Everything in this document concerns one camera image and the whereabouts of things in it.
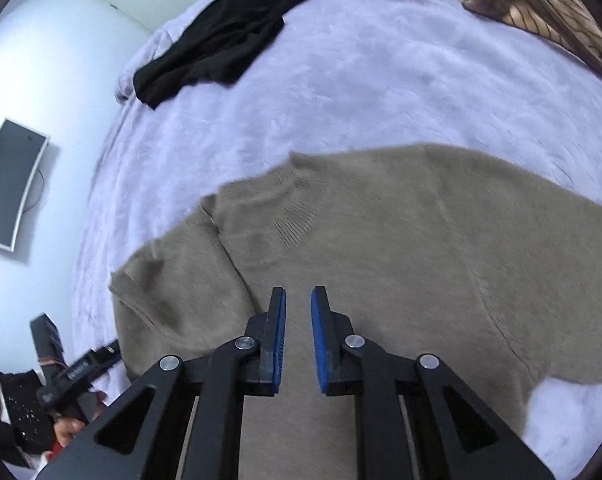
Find taupe knit sweater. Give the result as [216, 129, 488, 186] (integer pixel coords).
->
[110, 144, 602, 479]

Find person's left hand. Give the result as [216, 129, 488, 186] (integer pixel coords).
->
[54, 390, 107, 448]

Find black jacket on floor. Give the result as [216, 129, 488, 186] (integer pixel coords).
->
[0, 370, 56, 469]

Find lavender bed blanket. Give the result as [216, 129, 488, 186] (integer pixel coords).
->
[70, 0, 602, 480]

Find black garment on bed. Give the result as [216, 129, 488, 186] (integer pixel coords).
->
[133, 0, 307, 110]

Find television power cable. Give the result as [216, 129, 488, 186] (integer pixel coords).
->
[24, 167, 46, 216]

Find wall-mounted flat television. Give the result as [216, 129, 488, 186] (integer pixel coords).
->
[0, 119, 49, 252]

